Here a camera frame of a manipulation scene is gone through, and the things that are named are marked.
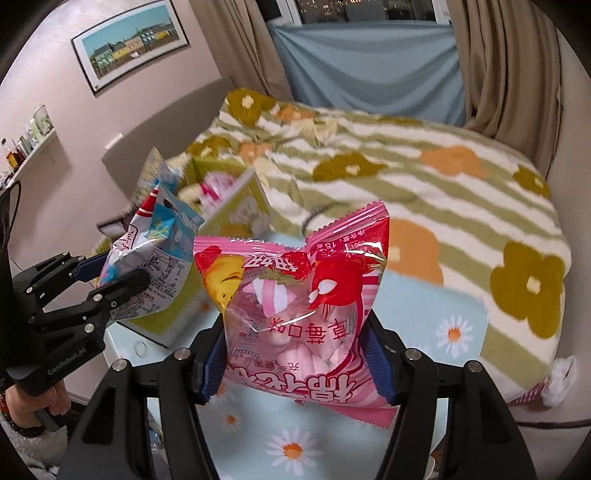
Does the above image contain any blue white snack packet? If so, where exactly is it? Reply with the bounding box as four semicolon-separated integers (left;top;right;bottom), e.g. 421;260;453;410
95;148;206;321

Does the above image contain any pink marshmallow packet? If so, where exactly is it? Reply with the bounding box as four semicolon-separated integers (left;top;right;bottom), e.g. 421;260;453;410
193;199;400;428

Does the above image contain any person's left forearm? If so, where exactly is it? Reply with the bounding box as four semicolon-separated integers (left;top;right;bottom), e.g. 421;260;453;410
7;427;81;480

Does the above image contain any white fluffy toy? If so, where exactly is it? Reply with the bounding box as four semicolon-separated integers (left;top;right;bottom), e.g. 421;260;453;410
542;355;578;407

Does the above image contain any blue hanging cloth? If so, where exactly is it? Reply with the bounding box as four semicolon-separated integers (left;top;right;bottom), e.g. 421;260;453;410
270;21;467;125

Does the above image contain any light blue daisy cloth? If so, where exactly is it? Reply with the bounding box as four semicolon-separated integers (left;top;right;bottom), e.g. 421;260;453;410
104;231;490;480

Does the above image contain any grey cable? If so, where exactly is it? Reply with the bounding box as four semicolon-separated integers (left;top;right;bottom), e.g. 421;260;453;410
300;207;334;232

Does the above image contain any person's left hand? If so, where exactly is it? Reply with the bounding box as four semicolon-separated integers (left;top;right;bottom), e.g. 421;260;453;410
9;383;70;432

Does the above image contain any window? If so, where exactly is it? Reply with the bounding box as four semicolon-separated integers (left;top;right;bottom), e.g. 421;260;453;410
277;0;453;26

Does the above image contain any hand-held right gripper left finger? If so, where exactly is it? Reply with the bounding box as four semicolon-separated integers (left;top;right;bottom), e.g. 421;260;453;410
60;318;232;480

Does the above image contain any beige curtain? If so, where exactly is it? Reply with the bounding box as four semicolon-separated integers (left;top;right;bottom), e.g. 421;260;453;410
445;0;566;167
189;0;296;100

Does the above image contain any white floral mug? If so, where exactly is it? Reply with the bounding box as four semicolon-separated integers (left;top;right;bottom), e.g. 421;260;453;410
30;104;54;141

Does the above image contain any wall shelf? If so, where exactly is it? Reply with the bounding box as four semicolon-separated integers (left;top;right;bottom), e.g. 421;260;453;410
0;127;61;185

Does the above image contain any small pink snack packet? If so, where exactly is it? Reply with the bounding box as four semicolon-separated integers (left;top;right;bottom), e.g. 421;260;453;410
198;171;245;204

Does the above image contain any framed picture of houses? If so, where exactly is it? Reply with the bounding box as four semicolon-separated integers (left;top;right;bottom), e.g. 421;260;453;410
71;0;190;97

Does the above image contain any row of bottles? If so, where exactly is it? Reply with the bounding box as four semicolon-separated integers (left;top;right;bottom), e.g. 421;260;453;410
0;136;33;176

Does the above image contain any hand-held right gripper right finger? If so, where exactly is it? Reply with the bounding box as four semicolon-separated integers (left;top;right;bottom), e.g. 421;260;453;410
358;309;539;480

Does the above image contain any grey headboard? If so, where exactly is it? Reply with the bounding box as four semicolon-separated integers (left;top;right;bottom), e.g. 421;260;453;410
100;76;236;217

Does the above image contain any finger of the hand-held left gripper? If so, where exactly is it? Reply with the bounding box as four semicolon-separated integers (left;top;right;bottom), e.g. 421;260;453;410
28;270;151;334
13;251;114;301

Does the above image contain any yellow-green cardboard box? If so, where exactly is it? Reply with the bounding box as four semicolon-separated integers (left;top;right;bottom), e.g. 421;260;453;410
122;157;273;349

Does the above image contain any striped floral blanket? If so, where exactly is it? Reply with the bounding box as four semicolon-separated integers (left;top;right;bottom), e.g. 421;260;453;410
164;88;573;407

